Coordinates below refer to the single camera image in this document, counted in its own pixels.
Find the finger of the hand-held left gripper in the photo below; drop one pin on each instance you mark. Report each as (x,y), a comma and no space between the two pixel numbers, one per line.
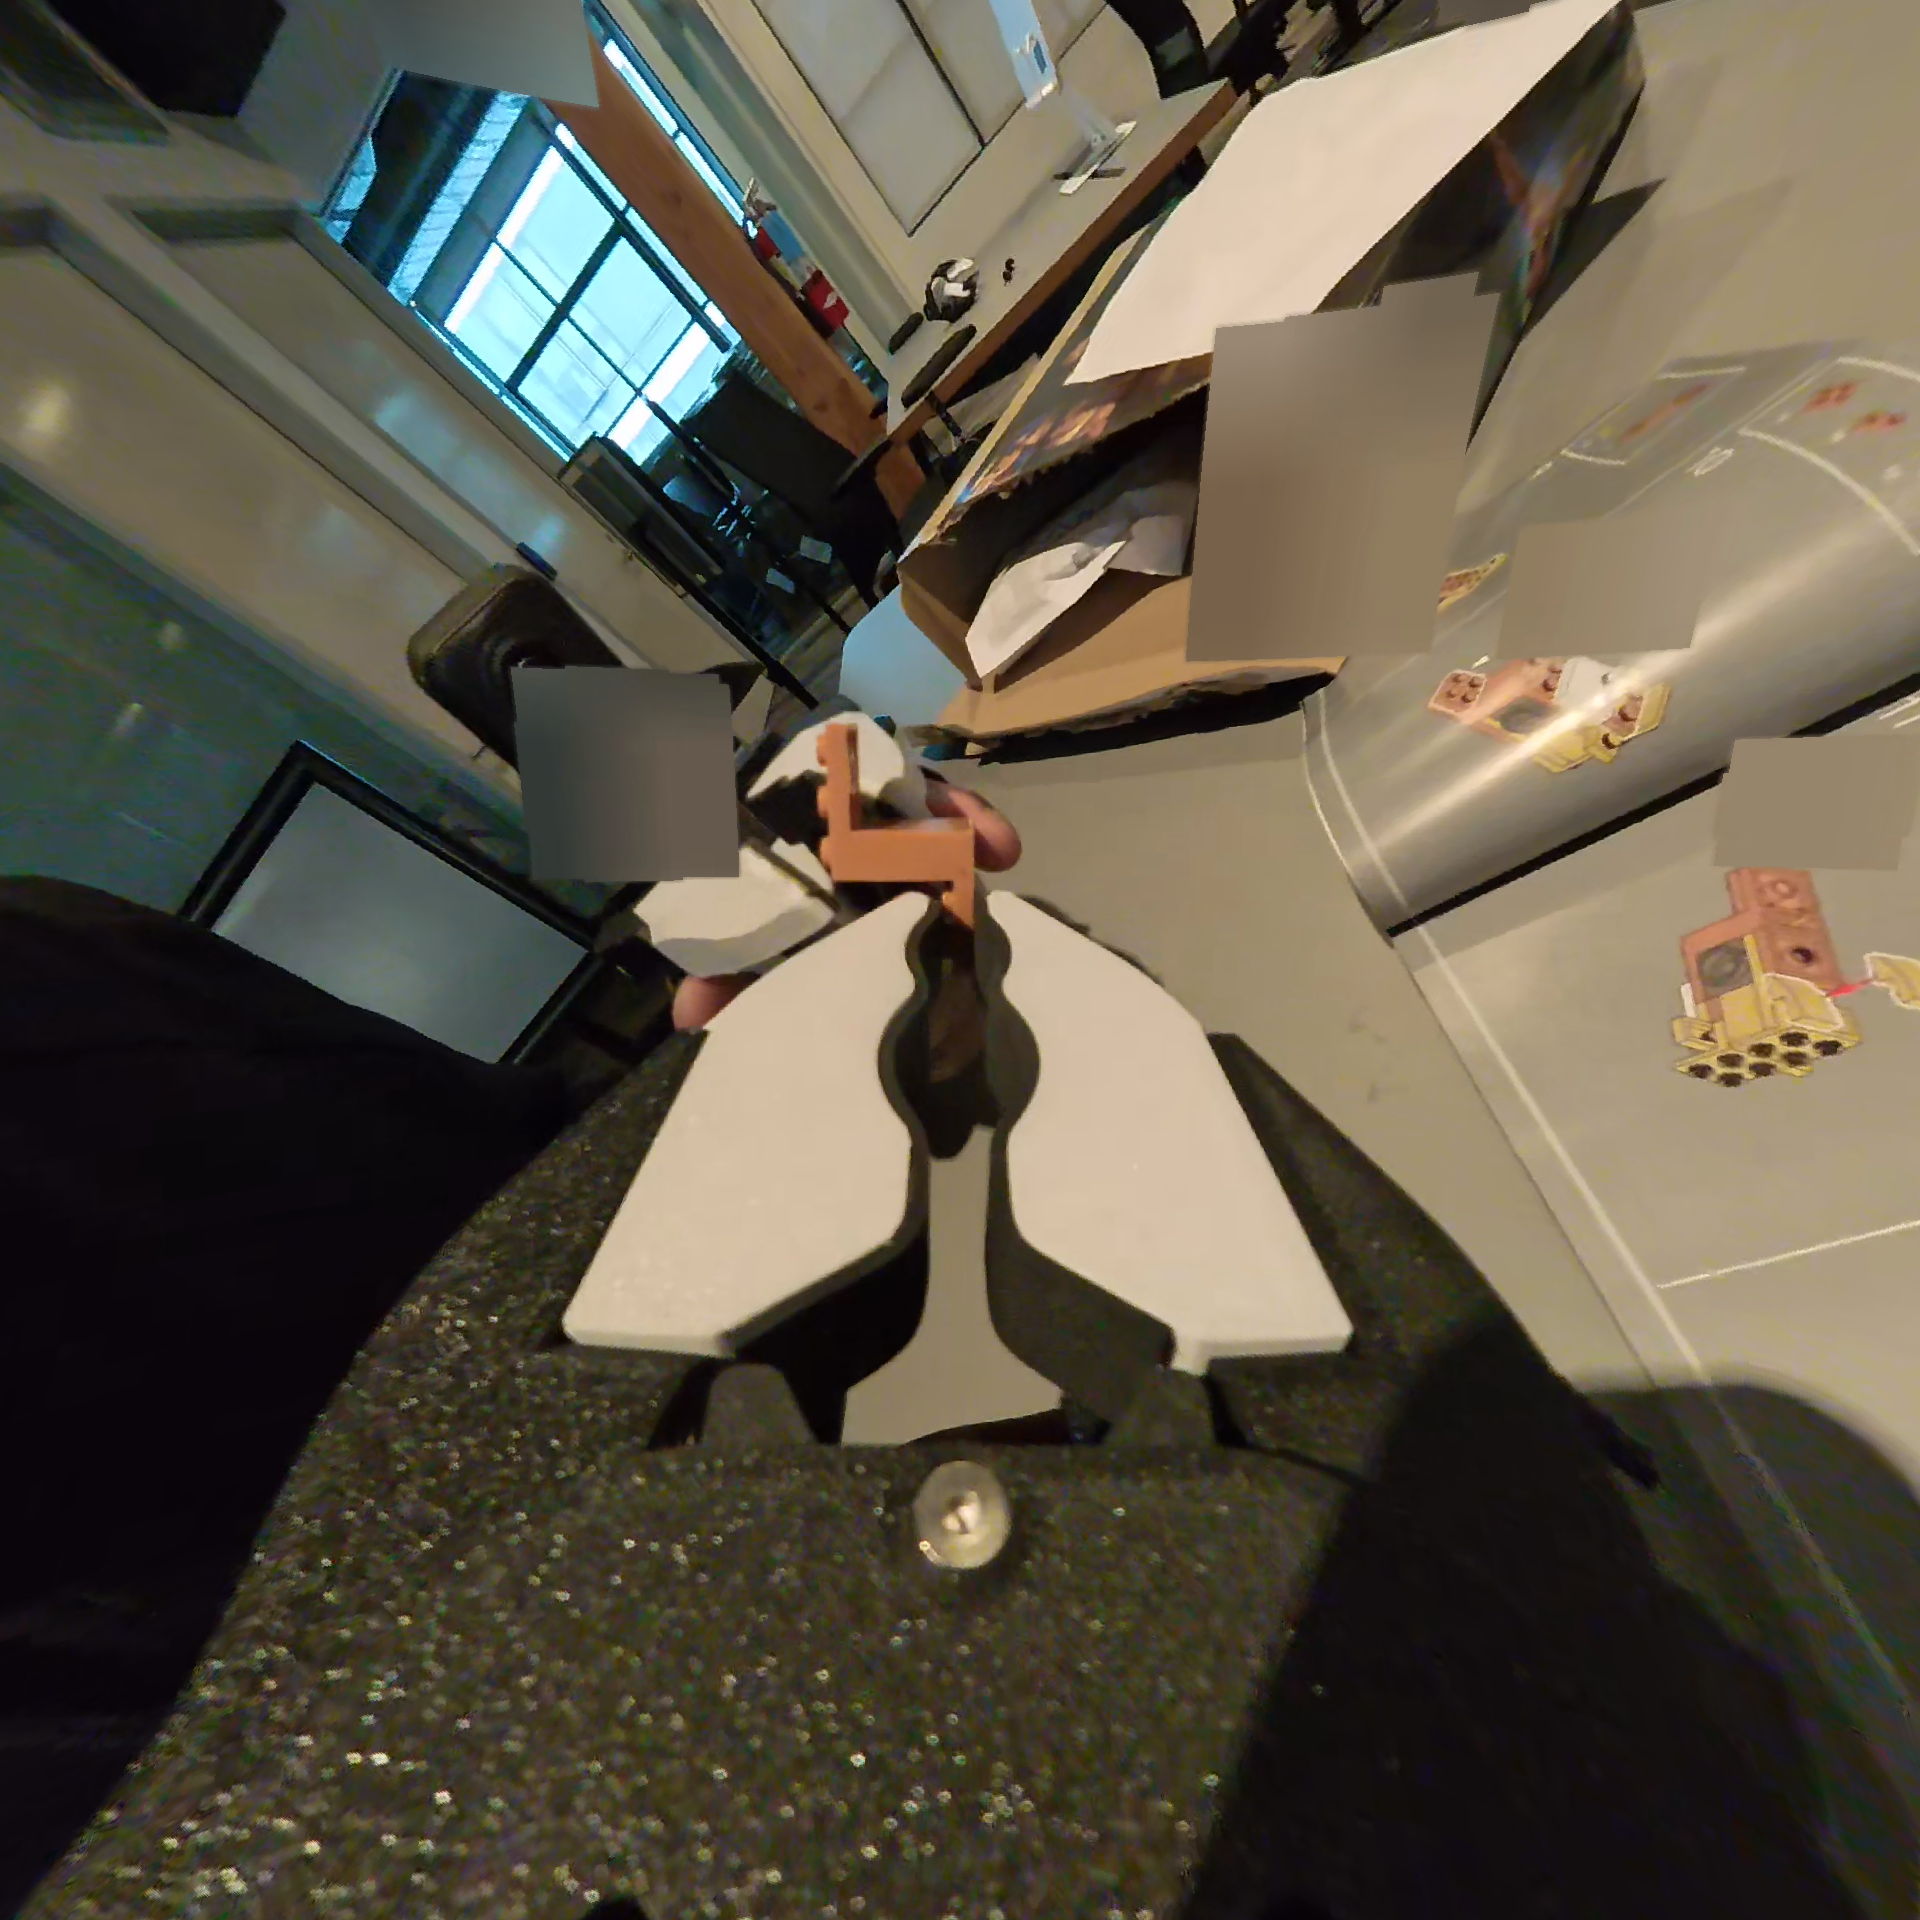
(912,781)
(733,915)

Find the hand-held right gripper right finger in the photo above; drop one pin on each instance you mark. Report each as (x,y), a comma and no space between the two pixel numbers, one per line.
(1171,1170)

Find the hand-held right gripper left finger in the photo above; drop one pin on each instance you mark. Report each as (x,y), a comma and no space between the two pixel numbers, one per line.
(749,1170)

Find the brown angled toy brick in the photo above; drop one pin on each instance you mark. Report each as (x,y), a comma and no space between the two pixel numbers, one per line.
(869,855)

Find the printed cardboard box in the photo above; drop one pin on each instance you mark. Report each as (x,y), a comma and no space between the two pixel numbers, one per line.
(1320,181)

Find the grey desk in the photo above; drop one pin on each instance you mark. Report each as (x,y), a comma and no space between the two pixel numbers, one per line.
(1201,839)

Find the crumpled white paper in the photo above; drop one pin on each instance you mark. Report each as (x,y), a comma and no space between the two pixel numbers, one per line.
(1079,570)

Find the dark framed screen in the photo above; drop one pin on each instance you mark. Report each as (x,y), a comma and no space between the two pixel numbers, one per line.
(389,915)

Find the black office chair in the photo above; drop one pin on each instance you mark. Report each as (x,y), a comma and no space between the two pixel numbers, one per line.
(780,451)

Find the large window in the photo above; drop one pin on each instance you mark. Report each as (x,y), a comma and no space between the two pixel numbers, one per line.
(600,299)

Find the grey instruction booklet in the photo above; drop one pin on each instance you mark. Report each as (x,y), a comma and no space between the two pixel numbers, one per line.
(1575,1049)

